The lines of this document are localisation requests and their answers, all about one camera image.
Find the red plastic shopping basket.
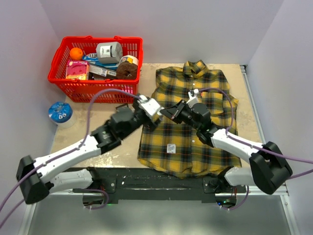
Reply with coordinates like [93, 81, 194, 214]
[47, 36, 144, 103]

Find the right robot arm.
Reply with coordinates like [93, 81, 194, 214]
[160, 100, 293, 195]

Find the blue lidded plastic tub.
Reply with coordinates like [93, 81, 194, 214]
[48, 101, 75, 128]

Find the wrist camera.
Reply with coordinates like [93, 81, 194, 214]
[137, 94, 164, 122]
[186, 89, 200, 108]

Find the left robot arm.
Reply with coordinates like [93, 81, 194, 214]
[16, 103, 162, 205]

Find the white paper cup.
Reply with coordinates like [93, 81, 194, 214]
[119, 55, 139, 66]

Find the brown chocolate donut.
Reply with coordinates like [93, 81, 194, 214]
[116, 61, 138, 80]

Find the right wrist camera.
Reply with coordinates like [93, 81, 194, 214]
[186, 89, 200, 108]

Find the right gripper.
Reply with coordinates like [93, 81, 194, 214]
[160, 99, 201, 131]

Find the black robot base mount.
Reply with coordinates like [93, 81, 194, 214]
[87, 167, 234, 204]

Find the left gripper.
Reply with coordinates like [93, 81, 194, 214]
[120, 94, 163, 139]

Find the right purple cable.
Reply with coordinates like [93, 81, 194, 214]
[193, 87, 313, 181]

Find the yellow plaid shirt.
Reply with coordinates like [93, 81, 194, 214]
[137, 60, 242, 178]

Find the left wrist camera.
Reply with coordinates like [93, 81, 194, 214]
[137, 94, 164, 122]

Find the pink snack box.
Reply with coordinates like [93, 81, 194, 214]
[66, 61, 89, 80]

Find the orange fruit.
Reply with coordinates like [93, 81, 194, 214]
[69, 47, 84, 61]

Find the grey cylindrical can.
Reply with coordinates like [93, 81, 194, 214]
[96, 42, 123, 64]

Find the blue white flat box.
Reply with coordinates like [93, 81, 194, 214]
[82, 53, 118, 77]

